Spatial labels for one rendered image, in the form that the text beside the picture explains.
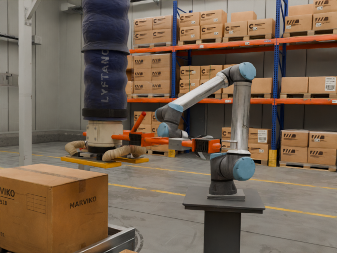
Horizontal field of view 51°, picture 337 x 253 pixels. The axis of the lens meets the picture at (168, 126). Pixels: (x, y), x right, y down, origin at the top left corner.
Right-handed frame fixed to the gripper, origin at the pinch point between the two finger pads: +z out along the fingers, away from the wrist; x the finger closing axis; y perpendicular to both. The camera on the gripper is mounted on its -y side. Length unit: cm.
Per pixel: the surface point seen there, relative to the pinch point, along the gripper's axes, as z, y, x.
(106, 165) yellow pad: -72, -21, 26
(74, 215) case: -66, 10, 57
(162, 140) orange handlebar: -60, -39, 9
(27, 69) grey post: -62, 330, -52
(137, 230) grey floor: 73, 164, 91
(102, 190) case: -51, 18, 42
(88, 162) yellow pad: -76, -10, 28
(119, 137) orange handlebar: -67, -15, 12
